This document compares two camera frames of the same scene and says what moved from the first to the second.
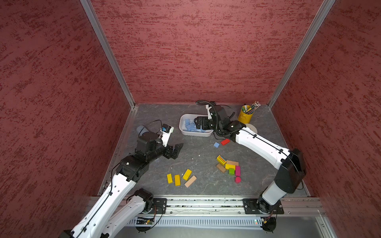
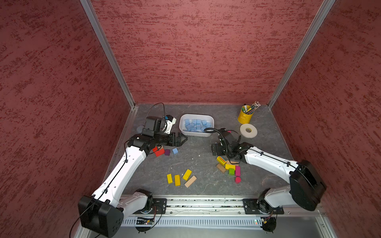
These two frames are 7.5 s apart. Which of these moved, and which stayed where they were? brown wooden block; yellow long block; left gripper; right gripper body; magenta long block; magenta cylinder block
Moved: left gripper; right gripper body
Stayed: magenta long block; magenta cylinder block; yellow long block; brown wooden block
